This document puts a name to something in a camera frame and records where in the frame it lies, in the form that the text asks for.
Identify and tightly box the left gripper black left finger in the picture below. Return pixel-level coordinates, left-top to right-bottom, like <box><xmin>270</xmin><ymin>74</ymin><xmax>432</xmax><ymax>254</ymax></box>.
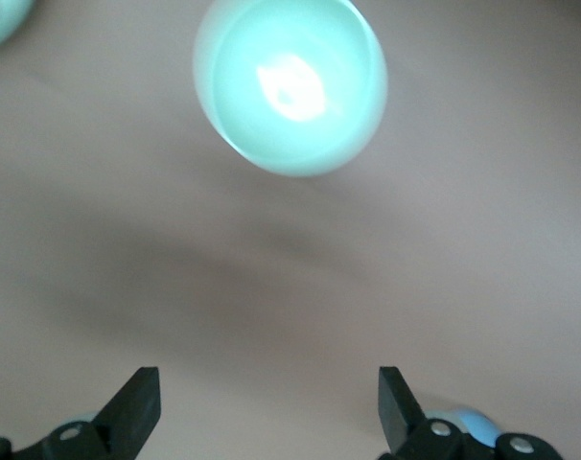
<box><xmin>0</xmin><ymin>366</ymin><xmax>163</xmax><ymax>460</ymax></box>

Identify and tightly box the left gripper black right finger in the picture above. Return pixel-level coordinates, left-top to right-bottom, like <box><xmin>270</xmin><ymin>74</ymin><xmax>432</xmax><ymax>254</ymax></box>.
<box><xmin>378</xmin><ymin>366</ymin><xmax>564</xmax><ymax>460</ymax></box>

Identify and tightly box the blue plastic cup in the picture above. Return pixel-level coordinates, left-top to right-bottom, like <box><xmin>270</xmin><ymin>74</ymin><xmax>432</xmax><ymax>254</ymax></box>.
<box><xmin>55</xmin><ymin>405</ymin><xmax>506</xmax><ymax>450</ymax></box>

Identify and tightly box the light green bowl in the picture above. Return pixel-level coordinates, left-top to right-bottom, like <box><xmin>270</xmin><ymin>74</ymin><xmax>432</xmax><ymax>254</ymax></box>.
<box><xmin>192</xmin><ymin>0</ymin><xmax>389</xmax><ymax>179</ymax></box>

